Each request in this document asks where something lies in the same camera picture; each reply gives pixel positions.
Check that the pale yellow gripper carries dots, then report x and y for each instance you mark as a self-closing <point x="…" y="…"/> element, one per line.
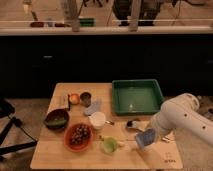
<point x="159" y="137"/>

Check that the blue sponge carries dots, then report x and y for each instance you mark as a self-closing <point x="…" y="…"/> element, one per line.
<point x="146" y="138"/>

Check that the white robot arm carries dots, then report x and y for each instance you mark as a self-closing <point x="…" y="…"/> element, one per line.
<point x="181" y="111"/>

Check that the green plastic tray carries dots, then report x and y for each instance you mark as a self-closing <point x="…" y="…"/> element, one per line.
<point x="136" y="97"/>

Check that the green plastic cup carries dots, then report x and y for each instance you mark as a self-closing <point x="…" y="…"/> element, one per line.
<point x="109" y="145"/>

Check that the white cup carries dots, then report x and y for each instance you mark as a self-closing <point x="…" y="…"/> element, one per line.
<point x="97" y="120"/>

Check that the wooden table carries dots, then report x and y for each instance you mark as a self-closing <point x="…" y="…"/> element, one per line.
<point x="51" y="153"/>

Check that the grey blue cloth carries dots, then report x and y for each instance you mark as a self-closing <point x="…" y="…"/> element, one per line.
<point x="94" y="107"/>

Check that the orange bowl with grapes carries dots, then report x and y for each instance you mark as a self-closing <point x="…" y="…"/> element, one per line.
<point x="78" y="137"/>

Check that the small metal cup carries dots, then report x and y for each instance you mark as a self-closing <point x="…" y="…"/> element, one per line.
<point x="85" y="98"/>

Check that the orange fruit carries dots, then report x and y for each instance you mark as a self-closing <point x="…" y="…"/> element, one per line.
<point x="74" y="99"/>

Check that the black knife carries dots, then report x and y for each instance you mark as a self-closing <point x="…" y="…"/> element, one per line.
<point x="69" y="103"/>

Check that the dark brown bowl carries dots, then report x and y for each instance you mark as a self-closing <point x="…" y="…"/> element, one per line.
<point x="56" y="119"/>

